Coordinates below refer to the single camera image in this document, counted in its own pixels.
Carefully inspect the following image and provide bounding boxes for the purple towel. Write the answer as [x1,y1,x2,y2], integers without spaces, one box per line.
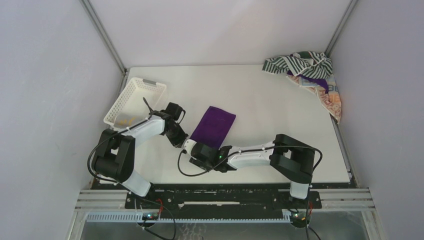
[190,106,236,149]

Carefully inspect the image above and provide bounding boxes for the white plastic basket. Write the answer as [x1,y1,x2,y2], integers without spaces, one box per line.
[103,77,168,130]

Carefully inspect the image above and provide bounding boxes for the yellow grey patterned towel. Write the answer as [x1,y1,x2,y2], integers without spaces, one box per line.
[114,115,137,128]

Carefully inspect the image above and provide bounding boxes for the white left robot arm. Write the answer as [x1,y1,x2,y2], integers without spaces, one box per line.
[87,102,188,209]

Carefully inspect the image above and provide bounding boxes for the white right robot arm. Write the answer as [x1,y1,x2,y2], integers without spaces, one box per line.
[182,134,318,208]

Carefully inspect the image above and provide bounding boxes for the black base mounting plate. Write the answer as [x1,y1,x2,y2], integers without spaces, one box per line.
[124,183,323,220]

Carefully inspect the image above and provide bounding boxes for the left controller board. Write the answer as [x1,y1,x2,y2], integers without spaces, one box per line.
[142,213,159,221]

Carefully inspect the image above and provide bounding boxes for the controller board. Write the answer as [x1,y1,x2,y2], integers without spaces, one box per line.
[289,213,311,228]
[142,213,159,221]

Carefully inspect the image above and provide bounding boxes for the right controller board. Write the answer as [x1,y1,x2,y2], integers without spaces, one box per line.
[289,213,311,228]

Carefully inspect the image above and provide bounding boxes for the green white striped towel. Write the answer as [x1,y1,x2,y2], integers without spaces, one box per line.
[262,51,333,79]

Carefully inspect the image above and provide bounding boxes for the cream bear print towel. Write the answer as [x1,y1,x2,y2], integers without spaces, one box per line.
[286,75,342,124]

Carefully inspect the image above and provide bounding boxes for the white slotted cable duct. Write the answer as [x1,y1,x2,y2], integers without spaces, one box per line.
[85,211,292,224]

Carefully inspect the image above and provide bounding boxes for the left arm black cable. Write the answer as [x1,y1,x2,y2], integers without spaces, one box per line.
[87,96,187,184]

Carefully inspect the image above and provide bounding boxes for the aluminium corner post left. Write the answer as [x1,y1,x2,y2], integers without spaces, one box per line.
[79,0,127,75]

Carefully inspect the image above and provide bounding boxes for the aluminium corner post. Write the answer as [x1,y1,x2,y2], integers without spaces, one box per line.
[324,0,359,57]
[79,0,127,75]

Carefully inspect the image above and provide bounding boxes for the aluminium corner post right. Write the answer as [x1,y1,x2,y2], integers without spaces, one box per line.
[324,0,359,57]

